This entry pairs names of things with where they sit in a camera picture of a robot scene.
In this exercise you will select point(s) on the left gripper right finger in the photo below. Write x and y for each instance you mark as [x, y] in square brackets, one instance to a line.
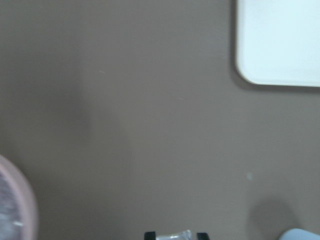
[202, 236]

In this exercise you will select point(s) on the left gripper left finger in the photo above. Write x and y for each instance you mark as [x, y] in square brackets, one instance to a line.
[151, 235]

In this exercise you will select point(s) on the light blue cup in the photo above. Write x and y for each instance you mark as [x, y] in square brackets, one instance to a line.
[299, 234]

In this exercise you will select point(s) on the pink bowl of ice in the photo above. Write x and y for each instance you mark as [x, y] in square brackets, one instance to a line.
[19, 218]

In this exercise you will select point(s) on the cream rabbit tray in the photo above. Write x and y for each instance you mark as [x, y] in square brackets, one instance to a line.
[277, 42]

